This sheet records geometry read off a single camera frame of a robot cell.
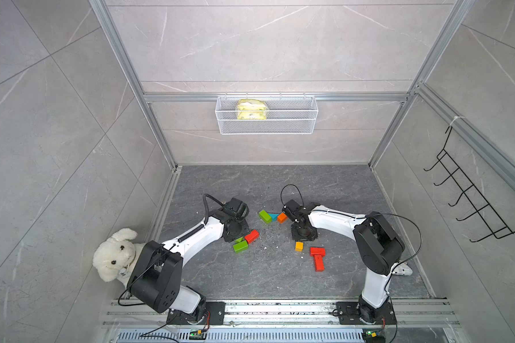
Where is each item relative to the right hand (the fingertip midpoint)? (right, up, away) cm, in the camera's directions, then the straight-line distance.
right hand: (302, 237), depth 92 cm
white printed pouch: (+36, -9, -12) cm, 39 cm away
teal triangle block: (-12, +9, +3) cm, 15 cm away
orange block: (-9, +8, +3) cm, 12 cm away
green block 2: (-26, +2, -12) cm, 29 cm away
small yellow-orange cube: (-2, -2, -6) cm, 6 cm away
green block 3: (-27, -3, -5) cm, 27 cm away
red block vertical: (+5, -8, -9) cm, 13 cm away
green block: (-16, +9, +4) cm, 19 cm away
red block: (-22, +1, -2) cm, 22 cm away
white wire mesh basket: (-6, +57, +8) cm, 58 cm away
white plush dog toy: (-67, -1, -23) cm, 71 cm away
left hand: (-24, +5, -4) cm, 25 cm away
